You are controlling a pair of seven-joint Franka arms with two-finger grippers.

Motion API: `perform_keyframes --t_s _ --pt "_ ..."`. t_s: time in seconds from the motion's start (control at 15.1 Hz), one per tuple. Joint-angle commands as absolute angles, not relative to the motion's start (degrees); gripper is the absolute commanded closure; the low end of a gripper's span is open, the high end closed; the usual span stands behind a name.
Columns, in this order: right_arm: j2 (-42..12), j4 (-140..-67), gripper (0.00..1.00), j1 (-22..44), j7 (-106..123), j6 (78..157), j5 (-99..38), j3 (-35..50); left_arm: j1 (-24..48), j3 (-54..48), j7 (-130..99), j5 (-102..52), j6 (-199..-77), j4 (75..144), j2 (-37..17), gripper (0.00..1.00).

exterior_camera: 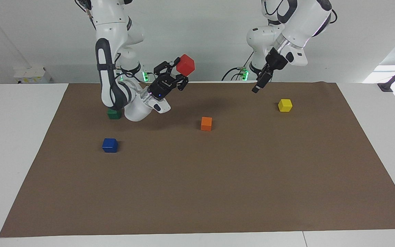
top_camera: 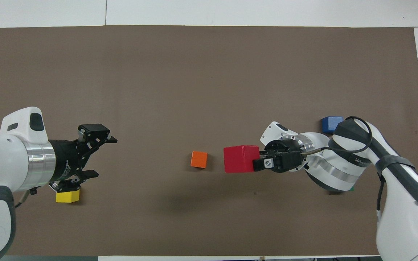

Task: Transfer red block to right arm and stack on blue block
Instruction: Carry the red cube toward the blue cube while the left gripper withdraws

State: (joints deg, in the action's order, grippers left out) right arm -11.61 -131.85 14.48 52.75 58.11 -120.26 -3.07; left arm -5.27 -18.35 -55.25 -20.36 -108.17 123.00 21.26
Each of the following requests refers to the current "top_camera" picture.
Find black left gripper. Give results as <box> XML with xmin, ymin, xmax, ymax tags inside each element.
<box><xmin>48</xmin><ymin>123</ymin><xmax>118</xmax><ymax>193</ymax></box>

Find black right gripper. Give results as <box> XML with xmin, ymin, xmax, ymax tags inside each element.
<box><xmin>252</xmin><ymin>139</ymin><xmax>304</xmax><ymax>174</ymax></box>

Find red wooden block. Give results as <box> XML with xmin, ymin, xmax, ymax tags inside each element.
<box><xmin>223</xmin><ymin>145</ymin><xmax>261</xmax><ymax>174</ymax></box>

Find yellow wooden block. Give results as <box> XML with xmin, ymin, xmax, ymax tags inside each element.
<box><xmin>56</xmin><ymin>187</ymin><xmax>81</xmax><ymax>204</ymax></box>

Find orange wooden block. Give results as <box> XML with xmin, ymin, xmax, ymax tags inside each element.
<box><xmin>190</xmin><ymin>151</ymin><xmax>208</xmax><ymax>169</ymax></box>

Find blue wooden block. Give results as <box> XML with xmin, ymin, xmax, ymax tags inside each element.
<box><xmin>321</xmin><ymin>116</ymin><xmax>344</xmax><ymax>134</ymax></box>

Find brown table mat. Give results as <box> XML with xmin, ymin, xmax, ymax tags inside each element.
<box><xmin>0</xmin><ymin>25</ymin><xmax>418</xmax><ymax>257</ymax></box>

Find left arm gripper cable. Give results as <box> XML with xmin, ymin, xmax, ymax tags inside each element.
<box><xmin>15</xmin><ymin>188</ymin><xmax>37</xmax><ymax>209</ymax></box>

